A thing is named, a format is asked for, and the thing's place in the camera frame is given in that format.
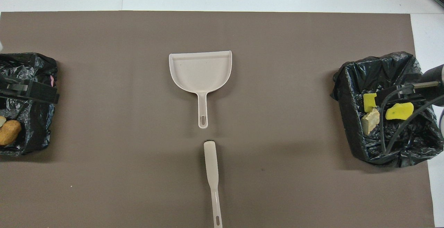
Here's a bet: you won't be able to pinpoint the orange striped croissant piece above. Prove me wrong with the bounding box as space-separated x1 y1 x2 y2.
361 108 381 136

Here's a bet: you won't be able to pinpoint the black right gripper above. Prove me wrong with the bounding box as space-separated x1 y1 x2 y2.
375 64 444 107

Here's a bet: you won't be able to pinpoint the black right arm gripper cable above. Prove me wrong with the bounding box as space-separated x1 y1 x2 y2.
379 81 444 153

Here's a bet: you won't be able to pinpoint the brown table mat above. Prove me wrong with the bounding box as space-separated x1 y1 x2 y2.
0 11 435 228

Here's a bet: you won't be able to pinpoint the yellow sponge with dark spot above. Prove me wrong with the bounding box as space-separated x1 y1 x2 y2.
385 102 415 121

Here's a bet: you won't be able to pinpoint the beige plastic dustpan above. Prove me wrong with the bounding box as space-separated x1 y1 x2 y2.
169 50 232 129

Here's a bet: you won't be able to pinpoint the black bag lined bin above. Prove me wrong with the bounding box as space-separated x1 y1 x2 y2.
330 51 444 168
0 52 58 157

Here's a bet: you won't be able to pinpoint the golden brown bread roll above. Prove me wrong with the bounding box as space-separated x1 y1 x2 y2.
0 120 22 146

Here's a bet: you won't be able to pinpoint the yellow sponge piece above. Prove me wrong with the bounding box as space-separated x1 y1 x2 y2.
363 93 378 113

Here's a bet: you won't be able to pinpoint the beige hand brush black bristles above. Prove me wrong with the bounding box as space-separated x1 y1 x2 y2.
203 140 223 228

